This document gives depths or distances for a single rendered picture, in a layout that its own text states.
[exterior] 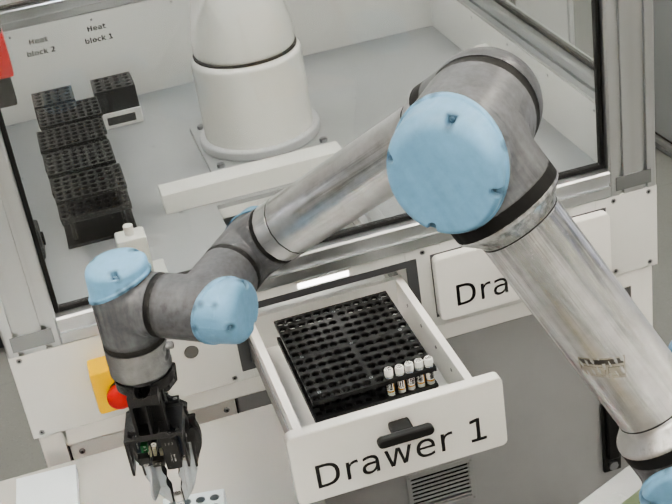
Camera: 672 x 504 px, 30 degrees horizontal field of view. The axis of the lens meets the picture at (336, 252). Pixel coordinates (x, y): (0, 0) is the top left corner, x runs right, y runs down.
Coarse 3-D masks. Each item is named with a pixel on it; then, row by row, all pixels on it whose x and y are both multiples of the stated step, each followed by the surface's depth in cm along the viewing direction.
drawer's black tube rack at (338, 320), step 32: (288, 320) 186; (352, 320) 183; (384, 320) 182; (288, 352) 178; (320, 352) 177; (352, 352) 176; (384, 352) 175; (416, 352) 174; (320, 384) 170; (416, 384) 172; (320, 416) 170
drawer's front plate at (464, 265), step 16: (592, 224) 194; (608, 224) 195; (592, 240) 196; (608, 240) 197; (448, 256) 190; (464, 256) 190; (480, 256) 191; (608, 256) 198; (448, 272) 191; (464, 272) 192; (480, 272) 192; (496, 272) 193; (448, 288) 192; (464, 288) 193; (480, 288) 194; (512, 288) 195; (448, 304) 193; (464, 304) 194; (480, 304) 195; (496, 304) 196
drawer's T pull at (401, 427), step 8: (392, 424) 159; (400, 424) 158; (408, 424) 158; (424, 424) 158; (392, 432) 158; (400, 432) 157; (408, 432) 157; (416, 432) 157; (424, 432) 157; (432, 432) 158; (384, 440) 156; (392, 440) 156; (400, 440) 157; (408, 440) 157; (384, 448) 157
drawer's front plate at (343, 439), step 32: (448, 384) 162; (480, 384) 161; (352, 416) 158; (384, 416) 159; (416, 416) 160; (448, 416) 162; (480, 416) 163; (288, 448) 157; (320, 448) 158; (352, 448) 160; (416, 448) 163; (448, 448) 164; (480, 448) 166; (352, 480) 162; (384, 480) 164
